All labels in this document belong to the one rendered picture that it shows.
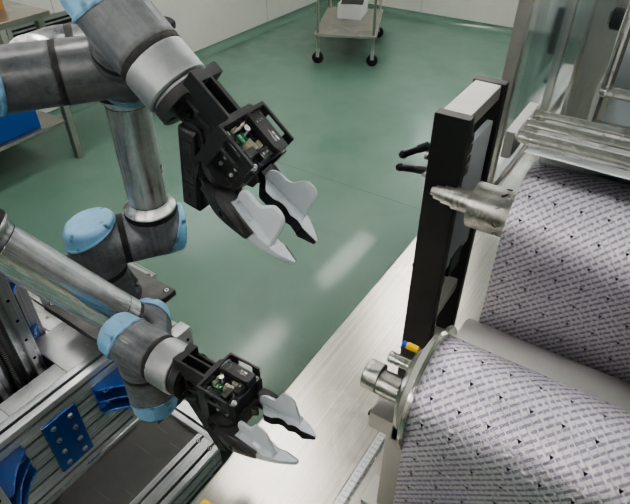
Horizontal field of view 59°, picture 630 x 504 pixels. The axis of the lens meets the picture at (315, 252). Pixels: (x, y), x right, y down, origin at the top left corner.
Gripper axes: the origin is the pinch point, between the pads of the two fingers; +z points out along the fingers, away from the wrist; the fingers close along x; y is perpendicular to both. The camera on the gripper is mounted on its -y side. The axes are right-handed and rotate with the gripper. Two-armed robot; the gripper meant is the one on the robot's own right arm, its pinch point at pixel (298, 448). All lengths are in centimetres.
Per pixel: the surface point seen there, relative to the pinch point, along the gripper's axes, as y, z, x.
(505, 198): 27.1, 12.2, 30.3
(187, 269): -109, -141, 106
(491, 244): -19, 1, 83
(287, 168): -109, -156, 212
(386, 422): 4.3, 9.0, 7.0
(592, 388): 14.4, 29.3, 17.3
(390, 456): -3.8, 10.0, 7.8
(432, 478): 10.1, 17.8, -0.3
